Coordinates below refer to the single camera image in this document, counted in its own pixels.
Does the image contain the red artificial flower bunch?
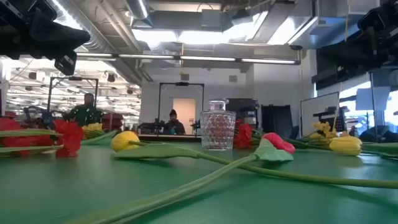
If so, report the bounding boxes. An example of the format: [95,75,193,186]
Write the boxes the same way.
[0,117,85,159]
[233,119,271,150]

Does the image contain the red tool cabinet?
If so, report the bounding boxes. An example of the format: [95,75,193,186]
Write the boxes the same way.
[101,112,124,131]

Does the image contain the green table mat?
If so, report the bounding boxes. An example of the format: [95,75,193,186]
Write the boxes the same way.
[0,141,398,224]

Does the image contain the person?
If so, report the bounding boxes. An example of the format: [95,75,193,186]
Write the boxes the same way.
[163,108,187,136]
[63,92,105,127]

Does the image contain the yellow artificial flower bunch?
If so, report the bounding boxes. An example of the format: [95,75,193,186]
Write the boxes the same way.
[298,121,351,147]
[81,122,119,146]

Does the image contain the pale door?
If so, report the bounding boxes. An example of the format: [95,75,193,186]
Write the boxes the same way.
[172,98,197,135]

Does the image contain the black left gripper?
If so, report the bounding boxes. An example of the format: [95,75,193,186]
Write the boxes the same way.
[0,0,91,77]

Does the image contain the distant black work table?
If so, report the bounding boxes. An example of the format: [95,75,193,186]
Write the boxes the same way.
[136,133,203,143]

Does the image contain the white whiteboard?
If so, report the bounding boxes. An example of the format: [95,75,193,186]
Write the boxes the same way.
[300,91,340,138]

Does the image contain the red artificial tulip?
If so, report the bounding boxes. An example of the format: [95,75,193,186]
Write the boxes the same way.
[63,133,296,224]

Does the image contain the textured clear glass vase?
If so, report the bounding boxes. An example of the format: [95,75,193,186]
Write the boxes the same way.
[200,110,237,152]

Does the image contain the long ceiling light fixture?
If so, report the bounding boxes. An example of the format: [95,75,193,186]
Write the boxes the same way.
[76,52,301,65]

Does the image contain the yellow artificial tulip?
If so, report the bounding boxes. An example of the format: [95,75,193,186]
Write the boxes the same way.
[111,130,398,190]
[328,136,398,161]

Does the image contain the black cabinet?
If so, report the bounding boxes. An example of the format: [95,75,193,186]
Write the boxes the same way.
[226,98,259,129]

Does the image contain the black overhead camera frame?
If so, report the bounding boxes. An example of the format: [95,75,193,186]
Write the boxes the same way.
[46,76,100,114]
[157,82,205,135]

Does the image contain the black folded panels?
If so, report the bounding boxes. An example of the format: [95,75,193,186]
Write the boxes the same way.
[261,104,295,140]

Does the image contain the ribbed silver ceiling duct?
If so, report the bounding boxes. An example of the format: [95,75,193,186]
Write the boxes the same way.
[51,0,142,54]

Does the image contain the smooth silver ceiling duct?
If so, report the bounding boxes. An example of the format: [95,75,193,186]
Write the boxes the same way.
[126,0,150,20]

